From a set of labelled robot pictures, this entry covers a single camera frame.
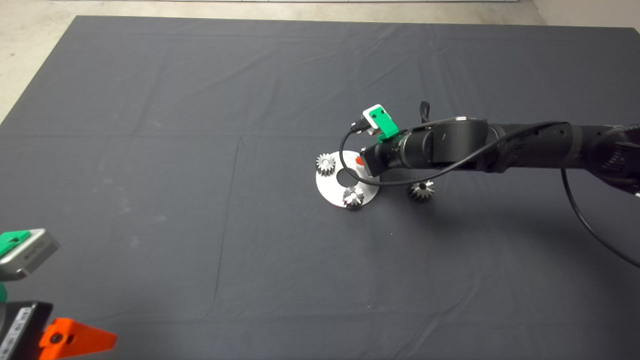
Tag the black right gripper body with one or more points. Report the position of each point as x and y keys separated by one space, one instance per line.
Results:
x=385 y=157

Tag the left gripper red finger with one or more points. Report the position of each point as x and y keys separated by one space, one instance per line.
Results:
x=77 y=340

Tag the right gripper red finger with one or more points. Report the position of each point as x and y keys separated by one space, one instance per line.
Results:
x=359 y=161

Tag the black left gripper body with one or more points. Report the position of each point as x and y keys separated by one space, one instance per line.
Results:
x=17 y=332

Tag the large steel bevel gear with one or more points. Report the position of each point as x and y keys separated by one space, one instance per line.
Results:
x=421 y=192

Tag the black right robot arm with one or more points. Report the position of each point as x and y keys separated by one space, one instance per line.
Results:
x=540 y=145

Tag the steel spur gear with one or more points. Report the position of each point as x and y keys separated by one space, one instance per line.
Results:
x=326 y=165

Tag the round metal plate with hole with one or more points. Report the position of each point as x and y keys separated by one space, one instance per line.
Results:
x=327 y=192

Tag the dark grey table cloth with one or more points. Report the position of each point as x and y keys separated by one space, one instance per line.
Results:
x=200 y=150

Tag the green right camera mount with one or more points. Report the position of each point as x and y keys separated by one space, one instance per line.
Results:
x=382 y=122

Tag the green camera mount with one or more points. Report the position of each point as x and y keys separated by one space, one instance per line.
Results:
x=12 y=240
x=382 y=122

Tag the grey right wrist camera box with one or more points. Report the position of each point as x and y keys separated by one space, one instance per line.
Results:
x=366 y=115

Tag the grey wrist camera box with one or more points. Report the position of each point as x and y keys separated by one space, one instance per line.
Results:
x=30 y=255
x=366 y=115

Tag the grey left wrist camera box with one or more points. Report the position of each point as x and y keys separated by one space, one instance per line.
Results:
x=30 y=255

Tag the green left camera mount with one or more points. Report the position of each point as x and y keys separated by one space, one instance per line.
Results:
x=12 y=240

